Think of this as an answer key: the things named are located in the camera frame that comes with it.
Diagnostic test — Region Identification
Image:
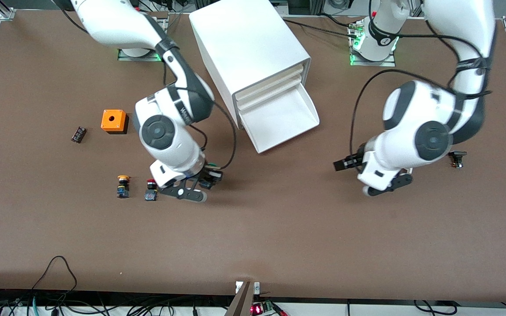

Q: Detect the red mushroom push button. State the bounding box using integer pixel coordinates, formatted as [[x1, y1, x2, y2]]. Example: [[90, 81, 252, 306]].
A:
[[144, 179, 159, 202]]

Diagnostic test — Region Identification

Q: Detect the yellow mushroom push button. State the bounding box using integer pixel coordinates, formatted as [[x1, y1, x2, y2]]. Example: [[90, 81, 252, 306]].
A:
[[116, 175, 131, 199]]

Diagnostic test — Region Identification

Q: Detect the black push button part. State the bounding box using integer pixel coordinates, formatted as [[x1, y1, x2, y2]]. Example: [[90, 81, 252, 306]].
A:
[[450, 151, 468, 169]]

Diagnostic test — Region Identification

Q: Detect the grey support beam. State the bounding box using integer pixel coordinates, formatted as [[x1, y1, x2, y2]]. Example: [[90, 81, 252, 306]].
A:
[[224, 281, 256, 316]]

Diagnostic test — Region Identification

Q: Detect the circuit board with red light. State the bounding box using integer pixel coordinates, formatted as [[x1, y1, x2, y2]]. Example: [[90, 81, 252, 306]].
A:
[[251, 301, 276, 316]]

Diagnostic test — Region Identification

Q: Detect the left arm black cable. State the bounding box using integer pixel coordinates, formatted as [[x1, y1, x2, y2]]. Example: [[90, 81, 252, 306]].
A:
[[350, 0, 493, 161]]

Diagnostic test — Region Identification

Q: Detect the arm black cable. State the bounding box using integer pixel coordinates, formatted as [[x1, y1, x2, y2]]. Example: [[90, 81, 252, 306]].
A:
[[350, 0, 493, 161], [189, 101, 237, 169]]

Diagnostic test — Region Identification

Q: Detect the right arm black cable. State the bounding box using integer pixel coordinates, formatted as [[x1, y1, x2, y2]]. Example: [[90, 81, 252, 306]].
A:
[[189, 101, 237, 169]]

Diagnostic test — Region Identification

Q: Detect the orange button enclosure box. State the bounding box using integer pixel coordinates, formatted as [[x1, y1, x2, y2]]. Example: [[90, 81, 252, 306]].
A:
[[101, 109, 129, 135]]

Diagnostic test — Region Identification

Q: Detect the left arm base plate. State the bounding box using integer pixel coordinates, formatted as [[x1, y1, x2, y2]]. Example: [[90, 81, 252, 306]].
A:
[[349, 20, 396, 67]]

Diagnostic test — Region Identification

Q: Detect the thin black cable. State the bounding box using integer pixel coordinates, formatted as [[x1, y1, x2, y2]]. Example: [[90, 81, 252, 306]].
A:
[[279, 18, 359, 39]]

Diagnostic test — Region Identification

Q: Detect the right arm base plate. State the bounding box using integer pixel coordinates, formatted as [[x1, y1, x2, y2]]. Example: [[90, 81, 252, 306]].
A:
[[118, 47, 162, 62]]

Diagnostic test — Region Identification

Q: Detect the black looped cable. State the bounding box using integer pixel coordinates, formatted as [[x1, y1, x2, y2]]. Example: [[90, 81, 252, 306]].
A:
[[31, 255, 78, 293]]

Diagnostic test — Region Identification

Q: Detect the tangled cable bundle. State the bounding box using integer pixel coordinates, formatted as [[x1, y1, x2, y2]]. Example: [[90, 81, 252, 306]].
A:
[[0, 287, 236, 316]]

